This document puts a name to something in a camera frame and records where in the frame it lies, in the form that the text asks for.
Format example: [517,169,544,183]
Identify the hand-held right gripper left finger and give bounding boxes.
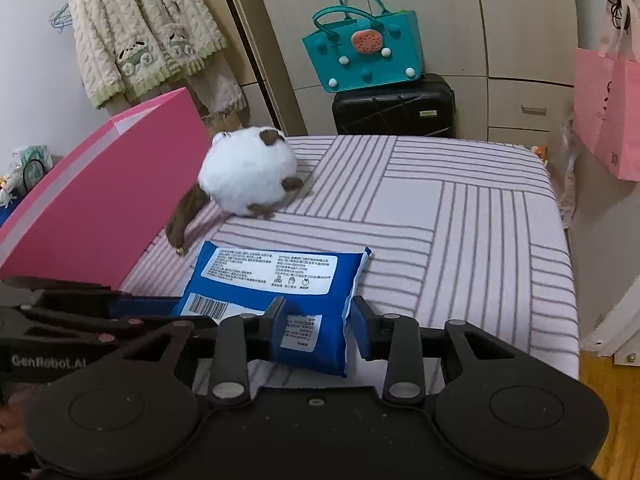
[107,296,291,407]

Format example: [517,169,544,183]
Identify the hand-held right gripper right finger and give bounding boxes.
[350,295,518,406]

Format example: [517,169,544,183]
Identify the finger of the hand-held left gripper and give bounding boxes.
[0,275,182,318]
[19,309,172,347]

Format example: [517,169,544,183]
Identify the blue wet wipes packet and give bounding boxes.
[170,241,374,379]

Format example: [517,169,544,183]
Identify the pink storage box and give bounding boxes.
[0,87,214,294]

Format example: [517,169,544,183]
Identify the striped bed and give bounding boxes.
[120,135,582,392]

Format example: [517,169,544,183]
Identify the white brown plush toy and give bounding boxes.
[165,127,314,259]

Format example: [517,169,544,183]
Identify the white patterned bag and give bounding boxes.
[0,144,54,211]

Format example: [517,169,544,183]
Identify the black suitcase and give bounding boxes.
[331,73,457,139]

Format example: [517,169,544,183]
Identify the white plastic bag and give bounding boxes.
[554,110,577,229]

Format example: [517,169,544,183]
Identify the white door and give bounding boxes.
[580,274,640,367]

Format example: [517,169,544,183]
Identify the teal tote bag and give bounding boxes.
[301,0,425,94]

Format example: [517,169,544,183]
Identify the cream knitted cardigan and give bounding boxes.
[66,0,249,114]

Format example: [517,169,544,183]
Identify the pink shopping bag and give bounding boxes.
[572,0,640,182]

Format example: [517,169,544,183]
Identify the beige wardrobe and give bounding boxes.
[215,0,585,162]

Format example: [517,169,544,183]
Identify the blue wire hanger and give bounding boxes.
[47,2,74,34]

